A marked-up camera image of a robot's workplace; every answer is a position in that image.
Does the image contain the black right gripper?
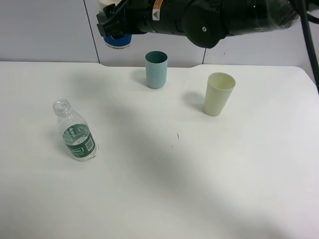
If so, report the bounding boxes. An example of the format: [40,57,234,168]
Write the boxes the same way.
[96,0,179,39]

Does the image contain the blue sleeved paper cup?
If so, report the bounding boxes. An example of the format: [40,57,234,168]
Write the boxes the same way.
[98,0,133,49]

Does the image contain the clear plastic water bottle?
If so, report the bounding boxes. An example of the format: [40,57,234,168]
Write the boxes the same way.
[53,99,98,162]

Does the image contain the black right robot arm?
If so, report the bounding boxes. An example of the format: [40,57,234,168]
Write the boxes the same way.
[96,0,299,48]

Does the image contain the teal plastic cup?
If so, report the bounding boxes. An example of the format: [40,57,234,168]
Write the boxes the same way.
[145,51,168,89]

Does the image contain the pale green plastic cup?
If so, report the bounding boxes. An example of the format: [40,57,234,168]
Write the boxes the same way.
[204,72,236,117]

